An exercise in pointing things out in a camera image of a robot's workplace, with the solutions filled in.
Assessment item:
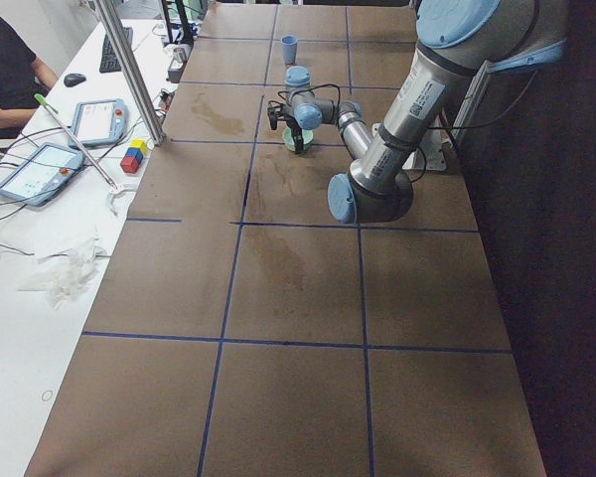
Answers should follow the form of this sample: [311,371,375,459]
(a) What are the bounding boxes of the long metal rod tool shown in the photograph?
[34,93,122,194]

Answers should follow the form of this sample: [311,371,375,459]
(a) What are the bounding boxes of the black computer mouse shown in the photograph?
[64,73,86,87]

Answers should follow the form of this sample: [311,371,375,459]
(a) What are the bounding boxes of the black keyboard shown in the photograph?
[99,35,122,74]

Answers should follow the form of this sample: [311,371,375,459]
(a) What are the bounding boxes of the crumpled white tissue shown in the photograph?
[16,226,109,309]

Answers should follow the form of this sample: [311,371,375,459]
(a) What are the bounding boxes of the aluminium frame post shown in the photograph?
[94,0,166,146]

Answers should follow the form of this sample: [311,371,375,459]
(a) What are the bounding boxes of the small metal cup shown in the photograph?
[173,46,188,64]

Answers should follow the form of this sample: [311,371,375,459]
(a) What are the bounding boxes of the seated person in black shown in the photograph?
[0,17,58,139]

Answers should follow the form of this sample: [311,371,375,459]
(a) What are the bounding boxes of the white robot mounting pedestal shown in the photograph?
[372,59,493,172]

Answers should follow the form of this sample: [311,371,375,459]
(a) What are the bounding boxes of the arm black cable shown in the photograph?
[276,82,343,108]

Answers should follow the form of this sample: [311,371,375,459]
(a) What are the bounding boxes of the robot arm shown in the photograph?
[267,1,568,224]

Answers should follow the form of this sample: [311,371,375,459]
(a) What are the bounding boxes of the near teach pendant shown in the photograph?
[0,143,84,207]

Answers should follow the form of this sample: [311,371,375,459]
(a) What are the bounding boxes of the mint green bowl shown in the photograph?
[282,127,314,154]

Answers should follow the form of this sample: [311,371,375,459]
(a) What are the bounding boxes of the red blue yellow blocks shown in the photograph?
[120,139,148,174]

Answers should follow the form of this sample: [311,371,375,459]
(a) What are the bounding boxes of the far teach pendant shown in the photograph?
[71,98,127,147]

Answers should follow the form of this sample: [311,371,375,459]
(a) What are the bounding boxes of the light blue plastic cup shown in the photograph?
[281,35,298,65]

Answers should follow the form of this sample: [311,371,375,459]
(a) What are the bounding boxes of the teach pendant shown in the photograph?
[0,143,84,207]
[71,98,127,147]

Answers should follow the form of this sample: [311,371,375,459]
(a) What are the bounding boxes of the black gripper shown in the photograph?
[266,101,303,154]

